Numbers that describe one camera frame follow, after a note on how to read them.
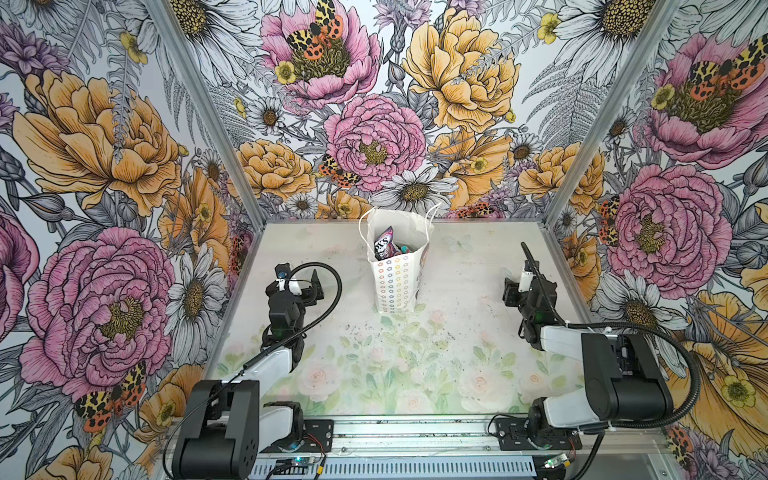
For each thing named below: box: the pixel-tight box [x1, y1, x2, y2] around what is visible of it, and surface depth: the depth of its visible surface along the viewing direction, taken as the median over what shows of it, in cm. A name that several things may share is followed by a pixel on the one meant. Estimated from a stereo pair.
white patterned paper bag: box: [359, 203, 441, 314], surface depth 87 cm
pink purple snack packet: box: [374, 226, 402, 261], surface depth 87 cm
